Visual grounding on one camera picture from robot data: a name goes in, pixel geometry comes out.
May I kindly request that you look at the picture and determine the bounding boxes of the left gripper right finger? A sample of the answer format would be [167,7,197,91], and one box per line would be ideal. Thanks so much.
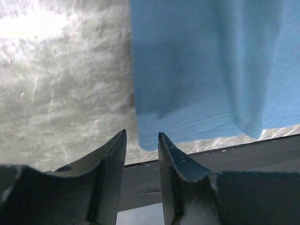
[158,133,300,225]

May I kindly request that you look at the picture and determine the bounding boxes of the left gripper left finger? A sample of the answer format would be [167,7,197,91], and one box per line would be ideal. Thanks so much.
[0,130,127,225]

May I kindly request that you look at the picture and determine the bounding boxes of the light blue tank top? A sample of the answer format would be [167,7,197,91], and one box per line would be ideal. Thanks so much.
[130,0,300,150]

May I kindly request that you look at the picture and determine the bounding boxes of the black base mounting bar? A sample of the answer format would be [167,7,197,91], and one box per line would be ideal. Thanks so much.
[118,135,300,211]

